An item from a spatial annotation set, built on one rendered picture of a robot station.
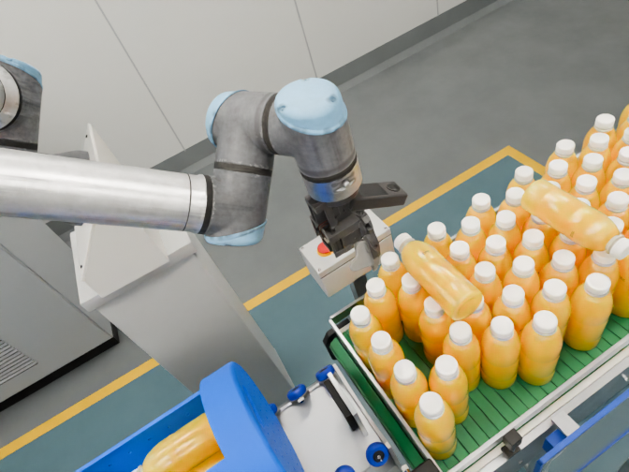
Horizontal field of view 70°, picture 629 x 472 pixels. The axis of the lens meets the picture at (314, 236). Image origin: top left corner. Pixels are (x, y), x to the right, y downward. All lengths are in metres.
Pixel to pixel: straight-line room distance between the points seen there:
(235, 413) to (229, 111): 0.46
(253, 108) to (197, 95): 2.72
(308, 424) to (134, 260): 0.58
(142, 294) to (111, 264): 0.17
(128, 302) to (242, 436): 0.69
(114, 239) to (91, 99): 2.19
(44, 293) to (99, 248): 1.25
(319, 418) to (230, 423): 0.33
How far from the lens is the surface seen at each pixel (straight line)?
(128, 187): 0.65
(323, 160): 0.64
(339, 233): 0.74
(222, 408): 0.78
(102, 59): 3.21
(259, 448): 0.76
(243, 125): 0.67
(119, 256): 1.19
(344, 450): 1.02
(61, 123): 3.34
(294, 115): 0.60
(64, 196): 0.64
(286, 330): 2.30
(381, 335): 0.89
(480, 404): 1.06
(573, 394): 1.09
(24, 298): 2.41
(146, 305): 1.37
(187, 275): 1.33
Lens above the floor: 1.89
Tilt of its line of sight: 46 degrees down
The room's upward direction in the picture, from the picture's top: 22 degrees counter-clockwise
